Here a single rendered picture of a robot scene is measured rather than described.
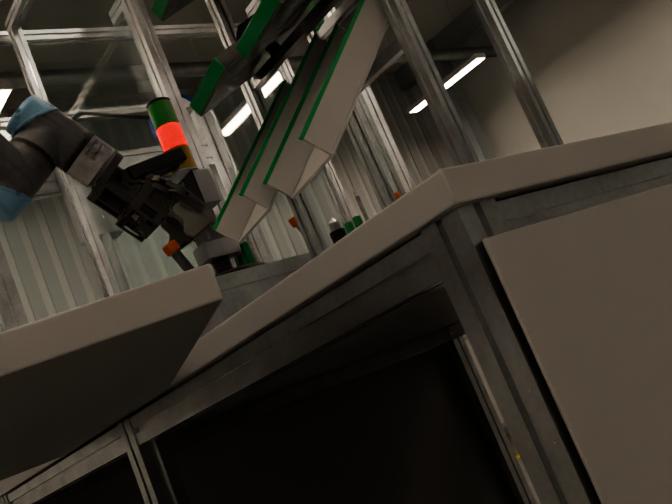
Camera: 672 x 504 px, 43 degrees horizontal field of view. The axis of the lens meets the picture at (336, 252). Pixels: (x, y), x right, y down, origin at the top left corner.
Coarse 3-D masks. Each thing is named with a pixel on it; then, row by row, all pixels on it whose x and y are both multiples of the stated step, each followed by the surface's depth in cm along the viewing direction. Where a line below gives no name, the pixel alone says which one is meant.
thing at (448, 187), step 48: (576, 144) 74; (624, 144) 78; (432, 192) 64; (480, 192) 65; (528, 192) 71; (384, 240) 69; (288, 288) 81; (240, 336) 90; (384, 336) 179; (288, 384) 208
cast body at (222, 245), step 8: (208, 232) 137; (216, 232) 138; (200, 240) 139; (208, 240) 137; (216, 240) 138; (224, 240) 139; (232, 240) 139; (200, 248) 137; (208, 248) 136; (216, 248) 137; (224, 248) 138; (232, 248) 139; (240, 248) 140; (200, 256) 138; (208, 256) 136; (216, 256) 137; (232, 256) 141; (200, 264) 138
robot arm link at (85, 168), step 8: (96, 136) 133; (88, 144) 130; (96, 144) 130; (104, 144) 132; (88, 152) 130; (96, 152) 131; (104, 152) 131; (112, 152) 132; (80, 160) 129; (88, 160) 130; (96, 160) 130; (104, 160) 130; (72, 168) 130; (80, 168) 130; (88, 168) 130; (96, 168) 130; (104, 168) 131; (72, 176) 132; (80, 176) 131; (88, 176) 130; (96, 176) 131; (88, 184) 132
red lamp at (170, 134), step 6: (162, 126) 164; (168, 126) 164; (174, 126) 165; (180, 126) 166; (156, 132) 166; (162, 132) 164; (168, 132) 164; (174, 132) 164; (180, 132) 165; (162, 138) 165; (168, 138) 164; (174, 138) 164; (180, 138) 165; (162, 144) 165; (168, 144) 164; (174, 144) 164; (180, 144) 164; (186, 144) 165
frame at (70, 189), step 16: (16, 0) 215; (16, 16) 218; (16, 32) 221; (16, 48) 221; (32, 80) 218; (64, 176) 214; (80, 208) 212; (80, 224) 213; (96, 256) 210; (96, 272) 211
